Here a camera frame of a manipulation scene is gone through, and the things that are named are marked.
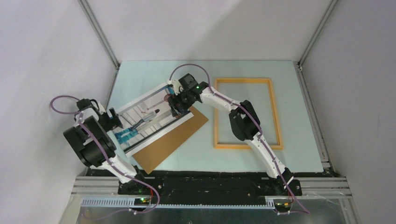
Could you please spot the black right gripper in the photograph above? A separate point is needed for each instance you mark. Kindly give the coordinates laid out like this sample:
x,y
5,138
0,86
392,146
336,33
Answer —
x,y
173,100

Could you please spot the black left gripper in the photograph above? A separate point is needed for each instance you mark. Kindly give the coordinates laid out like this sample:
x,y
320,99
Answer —
x,y
112,122

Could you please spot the printed photo with white border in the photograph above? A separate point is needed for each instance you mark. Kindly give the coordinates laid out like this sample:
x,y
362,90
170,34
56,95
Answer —
x,y
147,119

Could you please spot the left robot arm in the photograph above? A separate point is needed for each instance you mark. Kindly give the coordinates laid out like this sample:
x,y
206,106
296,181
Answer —
x,y
90,139

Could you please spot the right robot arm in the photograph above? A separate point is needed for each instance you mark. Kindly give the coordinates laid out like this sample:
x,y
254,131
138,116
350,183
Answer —
x,y
244,122

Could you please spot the brown cardboard backing board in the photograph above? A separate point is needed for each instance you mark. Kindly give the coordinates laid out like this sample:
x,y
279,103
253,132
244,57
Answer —
x,y
153,152

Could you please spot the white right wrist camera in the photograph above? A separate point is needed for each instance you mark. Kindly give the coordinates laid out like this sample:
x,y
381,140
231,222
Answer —
x,y
174,87

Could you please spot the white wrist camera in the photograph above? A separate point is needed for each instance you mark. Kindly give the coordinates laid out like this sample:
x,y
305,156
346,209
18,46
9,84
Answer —
x,y
99,106
174,87

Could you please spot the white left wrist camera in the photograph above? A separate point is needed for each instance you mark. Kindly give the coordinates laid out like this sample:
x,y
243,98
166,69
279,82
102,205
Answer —
x,y
99,106

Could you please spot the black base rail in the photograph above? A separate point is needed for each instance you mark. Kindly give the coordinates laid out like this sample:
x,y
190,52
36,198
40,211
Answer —
x,y
208,188

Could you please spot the left aluminium corner post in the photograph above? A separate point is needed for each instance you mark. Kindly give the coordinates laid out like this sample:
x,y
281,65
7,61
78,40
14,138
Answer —
x,y
91,17

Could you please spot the aluminium corner post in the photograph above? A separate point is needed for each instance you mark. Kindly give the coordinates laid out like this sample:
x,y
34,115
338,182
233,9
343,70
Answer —
x,y
91,17
318,31

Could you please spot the right aluminium corner post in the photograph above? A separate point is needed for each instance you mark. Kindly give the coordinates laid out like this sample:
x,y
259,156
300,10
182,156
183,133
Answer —
x,y
318,31

